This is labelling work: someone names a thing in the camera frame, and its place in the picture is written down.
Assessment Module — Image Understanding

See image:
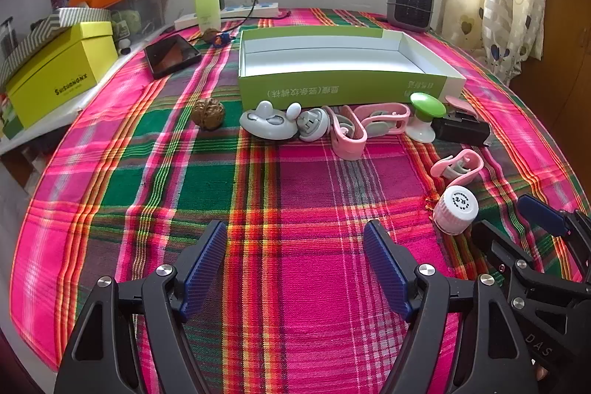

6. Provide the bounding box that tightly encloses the grey white striped gift box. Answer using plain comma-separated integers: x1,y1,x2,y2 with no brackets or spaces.
0,6,112,85

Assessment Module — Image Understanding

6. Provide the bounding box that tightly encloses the black smartphone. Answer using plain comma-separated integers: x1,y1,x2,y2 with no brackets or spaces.
144,34,202,80

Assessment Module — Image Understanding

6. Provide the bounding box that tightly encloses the yellow green shoe box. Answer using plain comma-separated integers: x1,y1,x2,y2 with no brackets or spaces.
4,21,118,129

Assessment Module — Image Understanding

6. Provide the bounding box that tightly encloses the grey space heater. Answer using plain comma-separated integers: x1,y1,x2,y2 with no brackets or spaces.
385,0,435,29

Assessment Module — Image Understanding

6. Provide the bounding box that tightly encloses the white face-shaped massager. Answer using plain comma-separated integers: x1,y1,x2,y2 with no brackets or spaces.
240,101,301,141

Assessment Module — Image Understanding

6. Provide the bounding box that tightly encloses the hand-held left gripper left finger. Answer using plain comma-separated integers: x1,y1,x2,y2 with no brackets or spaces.
54,219,229,394

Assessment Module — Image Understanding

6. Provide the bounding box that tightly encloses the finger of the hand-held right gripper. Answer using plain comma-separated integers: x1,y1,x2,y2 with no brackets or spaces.
471,219,591,316
516,193,591,249

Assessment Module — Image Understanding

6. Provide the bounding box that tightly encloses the black rectangular device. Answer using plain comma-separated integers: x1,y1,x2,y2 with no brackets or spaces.
431,110,491,146

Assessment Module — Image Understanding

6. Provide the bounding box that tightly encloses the white round knob massager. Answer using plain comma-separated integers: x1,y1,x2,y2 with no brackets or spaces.
297,107,329,142

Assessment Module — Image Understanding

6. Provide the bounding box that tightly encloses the white power strip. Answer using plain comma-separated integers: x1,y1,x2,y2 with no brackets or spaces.
174,1,280,31

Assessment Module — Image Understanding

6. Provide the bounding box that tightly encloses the green top white suction holder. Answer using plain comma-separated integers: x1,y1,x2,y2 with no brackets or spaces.
409,92,448,143

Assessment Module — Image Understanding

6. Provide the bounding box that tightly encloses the pink plastic clip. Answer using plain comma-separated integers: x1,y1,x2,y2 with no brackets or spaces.
325,105,369,161
444,95,478,118
353,102,411,138
430,148,484,182

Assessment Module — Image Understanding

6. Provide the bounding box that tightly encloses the small white pink bottle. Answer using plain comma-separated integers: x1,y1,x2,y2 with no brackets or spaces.
431,185,478,236

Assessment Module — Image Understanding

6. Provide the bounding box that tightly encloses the small green white carton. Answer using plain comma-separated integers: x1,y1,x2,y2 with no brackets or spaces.
0,92,24,141

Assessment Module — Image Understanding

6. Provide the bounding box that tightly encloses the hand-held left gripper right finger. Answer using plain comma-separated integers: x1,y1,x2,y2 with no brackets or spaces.
363,219,541,394

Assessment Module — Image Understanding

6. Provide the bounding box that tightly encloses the green white cardboard box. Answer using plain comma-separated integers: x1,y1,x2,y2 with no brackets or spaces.
238,27,467,111

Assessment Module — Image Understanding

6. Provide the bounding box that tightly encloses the pink green plaid tablecloth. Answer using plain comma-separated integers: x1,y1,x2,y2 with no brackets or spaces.
9,6,591,394

